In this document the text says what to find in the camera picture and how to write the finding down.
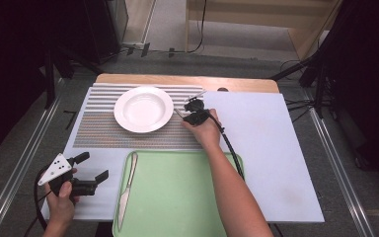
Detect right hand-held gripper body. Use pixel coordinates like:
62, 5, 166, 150
181, 91, 211, 126

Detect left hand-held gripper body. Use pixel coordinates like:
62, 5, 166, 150
38, 152, 99, 198

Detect silver table knife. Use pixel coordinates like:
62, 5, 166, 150
116, 151, 139, 232

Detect white deep plate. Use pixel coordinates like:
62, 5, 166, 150
114, 85, 175, 134

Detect light green plastic tray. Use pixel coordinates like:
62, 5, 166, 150
112, 150, 254, 237

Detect person's right hand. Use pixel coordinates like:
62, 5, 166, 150
181, 108, 224, 152

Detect person's left hand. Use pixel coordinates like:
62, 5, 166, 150
43, 180, 81, 229

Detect striped woven placemat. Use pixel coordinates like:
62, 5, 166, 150
72, 82, 208, 150

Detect wooden table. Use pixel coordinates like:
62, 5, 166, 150
95, 73, 280, 94

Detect black metal stand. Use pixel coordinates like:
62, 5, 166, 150
43, 45, 105, 110
269, 33, 330, 119

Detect dark curtain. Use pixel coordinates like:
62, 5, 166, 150
325, 0, 379, 186
0, 0, 52, 162

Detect black cabinet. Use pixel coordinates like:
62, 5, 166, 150
82, 0, 129, 65

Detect light wooden shelf unit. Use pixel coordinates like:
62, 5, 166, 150
185, 0, 343, 62

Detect aluminium floor rail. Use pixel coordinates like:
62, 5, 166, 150
309, 107, 376, 237
0, 95, 63, 237

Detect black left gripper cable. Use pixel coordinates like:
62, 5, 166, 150
33, 166, 52, 233

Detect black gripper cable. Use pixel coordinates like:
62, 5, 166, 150
208, 112, 246, 182
33, 166, 52, 233

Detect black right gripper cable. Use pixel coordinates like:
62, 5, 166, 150
208, 112, 246, 182

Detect black hanging cable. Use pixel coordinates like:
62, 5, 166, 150
187, 0, 208, 54

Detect black floor cables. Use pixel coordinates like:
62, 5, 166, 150
284, 97, 324, 123

